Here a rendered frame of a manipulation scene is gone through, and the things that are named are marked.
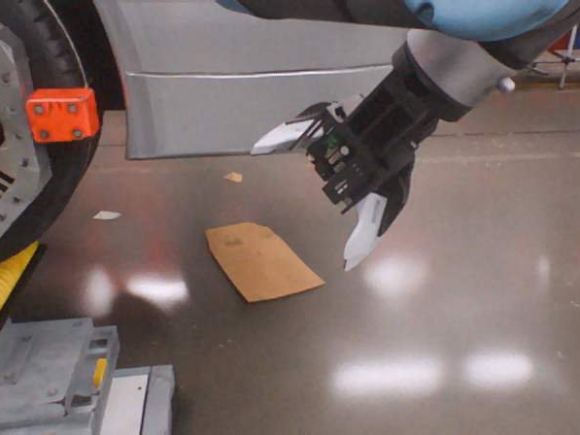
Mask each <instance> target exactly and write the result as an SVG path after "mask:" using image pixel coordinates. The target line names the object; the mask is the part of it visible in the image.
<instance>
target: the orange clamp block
mask: <svg viewBox="0 0 580 435"><path fill-rule="evenodd" d="M24 102H25V105H26V110H27V113H28V118H29V122H30V127H31V132H32V136H33V141H34V142H35V143H49V142H75V141H90V140H92V138H93V137H94V135H95V133H96V132H97V130H98V129H99V126H100V125H99V119H98V114H97V108H96V102H95V95H94V91H93V89H91V88H83V89H67V88H49V89H38V90H37V91H36V92H34V93H33V94H32V95H31V96H29V97H28V98H27V99H26V100H24Z"/></svg>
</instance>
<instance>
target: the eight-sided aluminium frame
mask: <svg viewBox="0 0 580 435"><path fill-rule="evenodd" d="M28 61H29V59H28V57H27V56H26V52H25V48H24V42H23V41H22V40H21V39H20V38H19V37H18V36H17V35H16V34H14V33H13V32H12V31H11V29H9V28H8V27H7V26H6V27H5V26H3V25H2V24H1V23H0V120H1V124H2V128H3V132H4V136H5V140H6V144H7V148H8V152H9V157H10V160H11V164H12V168H13V172H14V173H15V176H16V181H15V182H14V183H12V184H11V186H10V187H9V188H8V189H7V190H6V191H5V193H4V194H3V195H2V196H1V197H0V237H1V236H2V234H3V233H4V232H5V231H6V230H7V229H8V228H9V226H10V225H11V224H12V223H14V222H15V221H16V219H17V218H18V217H19V216H20V215H21V214H22V212H23V211H24V210H25V209H26V208H27V207H28V205H29V204H30V203H31V202H34V200H35V199H36V198H37V196H38V195H39V193H40V192H41V190H42V189H43V188H44V187H45V185H46V184H47V182H48V181H49V179H50V178H51V165H50V162H51V159H50V158H49V156H48V151H47V146H46V143H35V142H34V141H33V136H32V132H31V127H30V122H29V118H28V113H27V110H26V105H25V102H24V100H26V99H27V98H28V97H29V96H31V95H32V94H33V93H34V92H35V89H34V85H33V81H32V76H30V71H29V67H28Z"/></svg>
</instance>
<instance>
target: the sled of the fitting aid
mask: <svg viewBox="0 0 580 435"><path fill-rule="evenodd" d="M93 328H94V331H93V334H92V337H91V341H90V344H89V347H88V350H87V355H86V358H85V363H84V367H83V370H82V373H81V376H80V377H79V379H78V382H77V385H76V389H75V392H74V395H73V398H72V402H71V405H70V409H69V413H68V416H67V417H62V418H42V419H32V420H23V421H11V422H3V423H1V424H0V435H99V434H100V433H101V429H102V425H103V420H104V416H105V411H106V407H107V402H108V398H109V394H110V389H111V385H112V380H113V376H114V373H115V368H116V364H117V358H118V354H119V337H118V332H117V327H116V326H115V325H113V326H101V327H93Z"/></svg>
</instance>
